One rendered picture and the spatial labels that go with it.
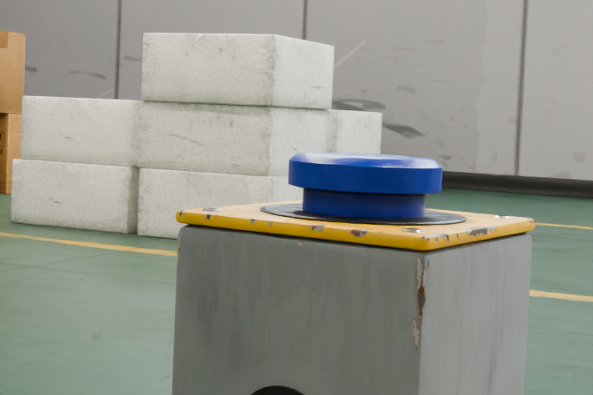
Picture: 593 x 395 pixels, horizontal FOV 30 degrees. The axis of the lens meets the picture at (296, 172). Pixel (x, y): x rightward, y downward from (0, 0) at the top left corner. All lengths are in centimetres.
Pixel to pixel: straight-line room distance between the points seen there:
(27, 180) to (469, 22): 307
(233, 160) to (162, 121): 23
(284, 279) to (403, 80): 550
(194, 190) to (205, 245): 259
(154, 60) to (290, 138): 41
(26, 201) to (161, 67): 57
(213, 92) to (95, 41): 387
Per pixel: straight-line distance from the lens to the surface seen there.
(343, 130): 318
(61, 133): 312
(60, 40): 682
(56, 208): 311
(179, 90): 288
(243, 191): 280
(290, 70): 285
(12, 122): 419
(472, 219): 29
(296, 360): 26
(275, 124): 280
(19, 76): 422
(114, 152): 302
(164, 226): 291
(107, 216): 302
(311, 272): 26
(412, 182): 27
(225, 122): 283
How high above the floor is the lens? 34
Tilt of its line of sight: 3 degrees down
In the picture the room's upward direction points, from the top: 3 degrees clockwise
